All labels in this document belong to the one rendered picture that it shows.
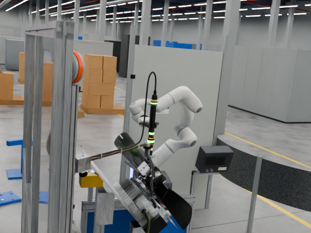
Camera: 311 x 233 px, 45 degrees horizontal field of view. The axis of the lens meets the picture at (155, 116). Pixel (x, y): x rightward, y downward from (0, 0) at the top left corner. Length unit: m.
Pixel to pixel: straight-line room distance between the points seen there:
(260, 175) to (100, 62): 7.12
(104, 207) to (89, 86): 8.29
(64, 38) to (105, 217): 1.55
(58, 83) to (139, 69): 3.32
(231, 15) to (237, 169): 5.38
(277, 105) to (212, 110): 7.81
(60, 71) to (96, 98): 9.65
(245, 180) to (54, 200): 3.45
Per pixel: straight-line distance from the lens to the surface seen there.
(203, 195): 4.94
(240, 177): 4.33
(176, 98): 2.66
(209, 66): 4.53
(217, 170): 3.10
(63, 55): 0.91
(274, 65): 12.52
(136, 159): 2.36
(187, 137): 3.05
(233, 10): 9.18
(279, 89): 12.31
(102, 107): 10.65
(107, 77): 10.53
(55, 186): 0.97
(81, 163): 1.92
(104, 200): 2.26
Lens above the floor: 2.02
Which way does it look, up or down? 11 degrees down
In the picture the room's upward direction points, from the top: 5 degrees clockwise
